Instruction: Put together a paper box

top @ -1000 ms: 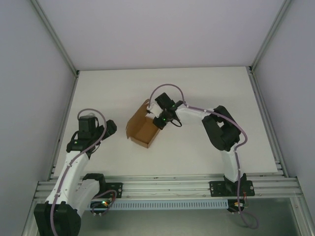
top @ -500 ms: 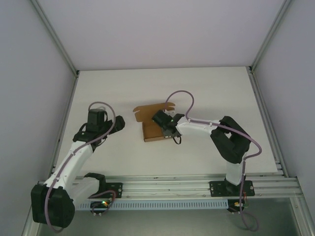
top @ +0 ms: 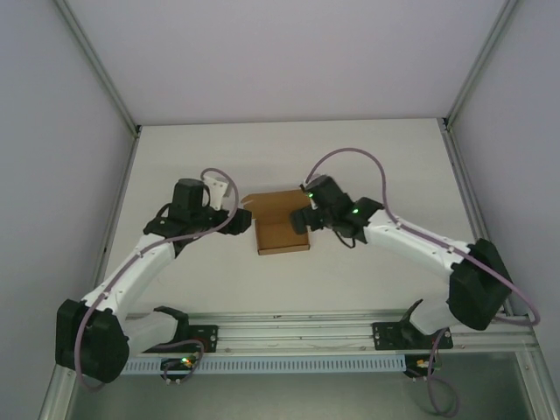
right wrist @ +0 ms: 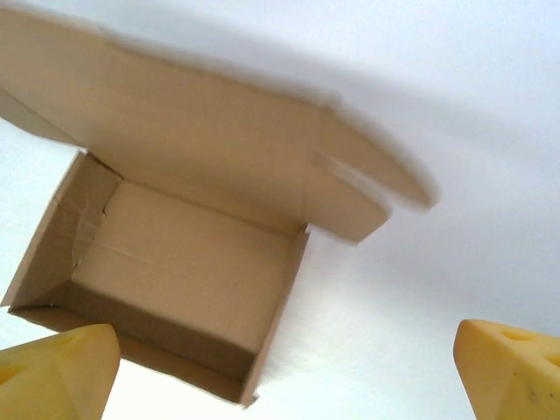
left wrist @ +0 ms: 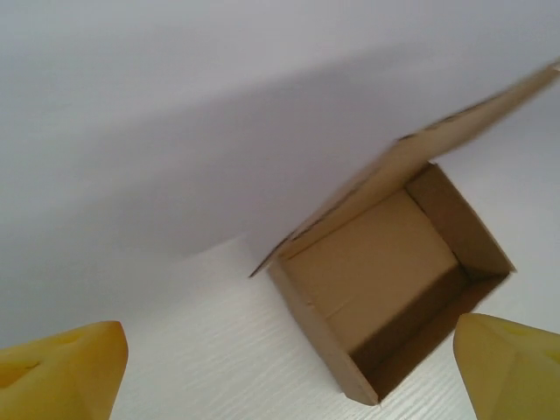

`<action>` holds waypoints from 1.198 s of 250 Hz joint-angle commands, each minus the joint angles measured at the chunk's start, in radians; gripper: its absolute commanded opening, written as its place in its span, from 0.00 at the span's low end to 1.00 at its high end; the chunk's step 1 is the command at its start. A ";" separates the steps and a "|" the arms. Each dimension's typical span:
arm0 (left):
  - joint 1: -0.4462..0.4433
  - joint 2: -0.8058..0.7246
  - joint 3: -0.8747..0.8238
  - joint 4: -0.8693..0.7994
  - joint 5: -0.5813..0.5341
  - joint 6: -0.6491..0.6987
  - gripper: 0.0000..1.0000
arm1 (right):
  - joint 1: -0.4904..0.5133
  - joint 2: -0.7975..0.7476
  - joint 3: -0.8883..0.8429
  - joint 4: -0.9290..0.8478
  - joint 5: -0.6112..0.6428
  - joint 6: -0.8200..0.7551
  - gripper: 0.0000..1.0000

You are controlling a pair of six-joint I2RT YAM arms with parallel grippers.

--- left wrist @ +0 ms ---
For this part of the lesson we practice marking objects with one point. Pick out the brown cardboard box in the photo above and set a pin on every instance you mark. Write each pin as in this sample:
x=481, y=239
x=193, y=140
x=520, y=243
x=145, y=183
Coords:
x=376, y=280

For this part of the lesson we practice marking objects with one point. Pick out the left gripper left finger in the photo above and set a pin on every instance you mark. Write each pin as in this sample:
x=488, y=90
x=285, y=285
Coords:
x=61, y=376

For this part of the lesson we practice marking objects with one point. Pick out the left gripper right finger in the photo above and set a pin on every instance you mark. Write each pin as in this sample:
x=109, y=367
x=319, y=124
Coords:
x=512, y=372

